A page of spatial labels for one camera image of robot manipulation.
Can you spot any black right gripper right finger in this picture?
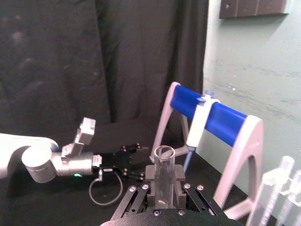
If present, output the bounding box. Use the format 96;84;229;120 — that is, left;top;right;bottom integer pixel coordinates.
174;165;224;217

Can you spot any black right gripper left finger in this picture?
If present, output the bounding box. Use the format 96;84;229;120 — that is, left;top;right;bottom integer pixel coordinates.
112;165;157;219

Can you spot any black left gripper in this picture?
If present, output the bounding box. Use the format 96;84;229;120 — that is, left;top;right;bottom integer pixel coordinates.
93;143;150;182

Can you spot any clear glass test tube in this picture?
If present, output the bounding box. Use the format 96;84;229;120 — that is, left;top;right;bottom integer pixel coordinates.
153;145;176;210

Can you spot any white pipette with blue tip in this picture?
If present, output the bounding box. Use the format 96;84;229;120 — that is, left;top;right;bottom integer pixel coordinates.
183;90;221;174

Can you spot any white pipette stand blue bar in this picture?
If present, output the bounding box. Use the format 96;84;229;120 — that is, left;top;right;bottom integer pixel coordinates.
149;81;264;221

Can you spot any clear plastic tube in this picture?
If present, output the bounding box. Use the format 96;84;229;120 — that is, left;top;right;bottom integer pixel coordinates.
244;155;296;226
275;169;301;226

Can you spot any clear plastic tube rack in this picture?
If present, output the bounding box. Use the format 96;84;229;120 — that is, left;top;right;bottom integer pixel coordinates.
261;171;301;197

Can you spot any black cloth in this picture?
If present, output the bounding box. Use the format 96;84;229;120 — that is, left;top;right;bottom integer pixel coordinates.
0;0;250;226

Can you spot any thin grey gripper cable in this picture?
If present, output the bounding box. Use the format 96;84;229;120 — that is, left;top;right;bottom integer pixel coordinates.
88;169;124;206

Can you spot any dark brown wall shelf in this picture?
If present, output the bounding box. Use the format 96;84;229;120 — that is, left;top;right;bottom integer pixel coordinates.
218;0;289;19

